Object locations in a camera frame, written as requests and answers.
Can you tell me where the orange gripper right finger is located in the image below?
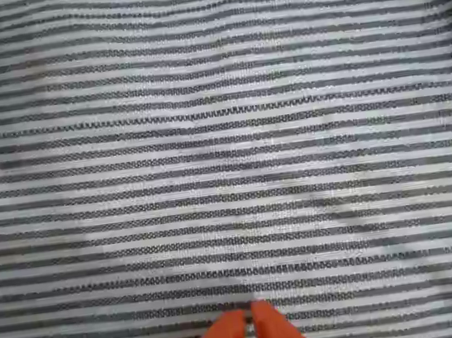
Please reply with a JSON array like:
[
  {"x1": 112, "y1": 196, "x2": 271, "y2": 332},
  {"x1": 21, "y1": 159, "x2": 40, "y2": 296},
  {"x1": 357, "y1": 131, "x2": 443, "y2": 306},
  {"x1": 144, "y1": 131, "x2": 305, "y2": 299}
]
[{"x1": 250, "y1": 293, "x2": 319, "y2": 338}]

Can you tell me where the grey white striped cloth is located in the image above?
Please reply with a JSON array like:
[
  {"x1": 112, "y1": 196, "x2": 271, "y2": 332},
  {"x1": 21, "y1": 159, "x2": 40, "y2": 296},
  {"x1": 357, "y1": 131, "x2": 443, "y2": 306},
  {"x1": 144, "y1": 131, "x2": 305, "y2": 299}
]
[{"x1": 0, "y1": 0, "x2": 452, "y2": 338}]

